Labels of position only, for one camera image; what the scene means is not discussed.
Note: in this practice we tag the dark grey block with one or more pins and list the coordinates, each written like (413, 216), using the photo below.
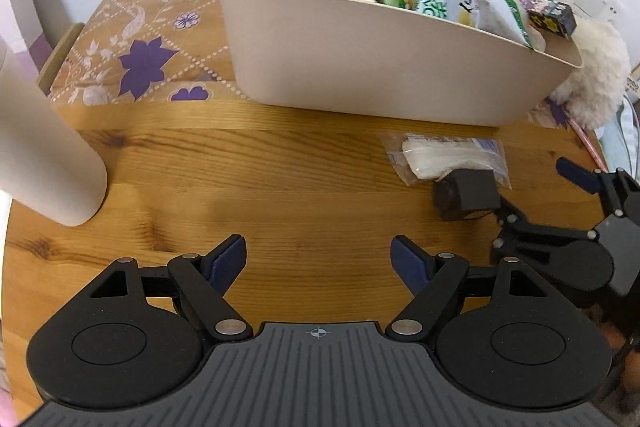
(465, 197)

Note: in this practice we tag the clear bag of white items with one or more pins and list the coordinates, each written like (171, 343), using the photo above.
(435, 154)

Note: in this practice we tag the dark printed small box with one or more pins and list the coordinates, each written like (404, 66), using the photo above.
(550, 14)

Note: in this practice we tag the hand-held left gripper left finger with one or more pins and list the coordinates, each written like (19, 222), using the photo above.
(227, 259)

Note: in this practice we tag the green white snack packet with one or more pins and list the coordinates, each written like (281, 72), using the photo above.
(460, 2)

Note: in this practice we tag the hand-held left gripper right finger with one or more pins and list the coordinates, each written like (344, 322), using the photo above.
(407, 264)

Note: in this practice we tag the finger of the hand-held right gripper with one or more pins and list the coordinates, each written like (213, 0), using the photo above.
(540, 237)
(575, 174)

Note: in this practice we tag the beige storage bin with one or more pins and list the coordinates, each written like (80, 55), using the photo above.
(375, 57)

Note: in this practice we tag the white fluffy plush toy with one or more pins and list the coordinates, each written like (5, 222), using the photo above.
(595, 72)

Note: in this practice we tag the floral table mat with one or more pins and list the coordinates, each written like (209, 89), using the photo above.
(150, 32)

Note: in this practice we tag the light blue striped shirt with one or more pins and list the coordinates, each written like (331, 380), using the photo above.
(622, 142)

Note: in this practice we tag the white thermos bottle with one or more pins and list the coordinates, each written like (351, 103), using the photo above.
(45, 157)

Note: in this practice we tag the pink thin tube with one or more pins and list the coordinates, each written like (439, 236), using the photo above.
(587, 142)

